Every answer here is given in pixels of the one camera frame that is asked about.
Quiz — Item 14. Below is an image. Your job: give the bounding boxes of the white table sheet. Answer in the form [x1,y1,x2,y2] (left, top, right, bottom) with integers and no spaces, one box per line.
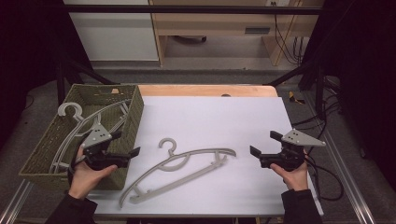
[88,95,325,217]

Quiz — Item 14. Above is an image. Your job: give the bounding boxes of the black hanging cables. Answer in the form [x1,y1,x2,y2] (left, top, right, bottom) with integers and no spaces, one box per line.
[270,1,310,66]

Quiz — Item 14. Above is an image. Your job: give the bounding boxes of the black horizontal frame bar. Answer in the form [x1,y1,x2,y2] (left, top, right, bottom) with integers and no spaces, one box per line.
[61,4,322,16]

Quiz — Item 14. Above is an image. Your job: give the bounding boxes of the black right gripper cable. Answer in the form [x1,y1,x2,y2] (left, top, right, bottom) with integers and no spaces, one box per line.
[305,153,346,202]

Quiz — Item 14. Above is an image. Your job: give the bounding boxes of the black metal stand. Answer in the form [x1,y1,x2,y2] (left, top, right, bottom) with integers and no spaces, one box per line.
[55,58,117,107]
[266,61,326,119]

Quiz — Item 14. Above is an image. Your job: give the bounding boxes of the black floor cables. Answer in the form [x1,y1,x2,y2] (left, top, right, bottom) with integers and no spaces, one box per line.
[291,76,344,138]

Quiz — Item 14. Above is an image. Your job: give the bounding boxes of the yellow and black tool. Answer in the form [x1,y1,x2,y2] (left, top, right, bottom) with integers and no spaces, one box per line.
[287,91,306,105]

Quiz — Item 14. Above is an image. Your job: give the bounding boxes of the green woven basket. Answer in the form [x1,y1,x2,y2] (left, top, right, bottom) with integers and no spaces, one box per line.
[18,83,145,191]

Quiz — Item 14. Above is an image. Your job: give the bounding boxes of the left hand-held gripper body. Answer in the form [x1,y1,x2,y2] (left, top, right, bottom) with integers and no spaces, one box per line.
[79,123,131,172]

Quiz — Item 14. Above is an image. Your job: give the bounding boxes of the white cabinet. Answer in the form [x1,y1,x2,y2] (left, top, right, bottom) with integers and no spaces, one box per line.
[62,0,160,62]

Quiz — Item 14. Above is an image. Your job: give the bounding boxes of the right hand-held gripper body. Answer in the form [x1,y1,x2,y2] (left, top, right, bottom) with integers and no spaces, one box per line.
[259,129,327,172]

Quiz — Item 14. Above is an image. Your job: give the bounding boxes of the person's right hand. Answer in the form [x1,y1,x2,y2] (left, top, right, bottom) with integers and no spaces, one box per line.
[270,162,309,191]

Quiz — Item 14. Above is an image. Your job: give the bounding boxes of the aluminium rail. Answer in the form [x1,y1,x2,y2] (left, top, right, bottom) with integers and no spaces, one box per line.
[0,179,35,224]
[303,92,376,224]

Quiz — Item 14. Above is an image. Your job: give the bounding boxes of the person's left hand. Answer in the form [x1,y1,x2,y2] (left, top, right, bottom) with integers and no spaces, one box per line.
[68,147,119,200]

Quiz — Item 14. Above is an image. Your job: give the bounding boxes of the grey plastic clothes hanger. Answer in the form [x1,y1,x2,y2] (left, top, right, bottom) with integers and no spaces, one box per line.
[119,137,237,208]
[54,100,133,175]
[49,102,133,175]

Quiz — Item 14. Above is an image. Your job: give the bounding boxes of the light wooden desk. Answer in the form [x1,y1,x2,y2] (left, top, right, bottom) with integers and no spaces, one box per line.
[148,0,322,67]

